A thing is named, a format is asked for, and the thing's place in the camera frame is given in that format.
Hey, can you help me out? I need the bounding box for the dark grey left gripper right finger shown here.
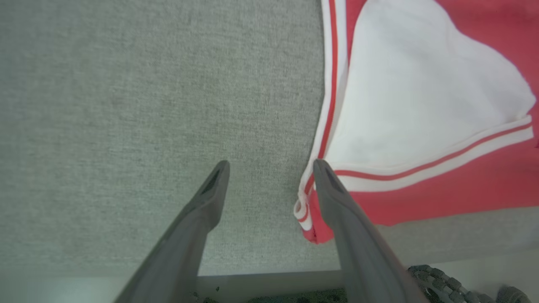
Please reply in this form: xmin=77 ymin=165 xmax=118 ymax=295
xmin=313 ymin=159 xmax=430 ymax=303

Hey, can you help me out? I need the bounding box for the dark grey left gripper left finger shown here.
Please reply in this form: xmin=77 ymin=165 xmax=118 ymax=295
xmin=114 ymin=160 xmax=231 ymax=303

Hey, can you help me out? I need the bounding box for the red Bulls basketball jersey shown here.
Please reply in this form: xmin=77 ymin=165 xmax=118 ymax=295
xmin=294 ymin=0 xmax=539 ymax=245

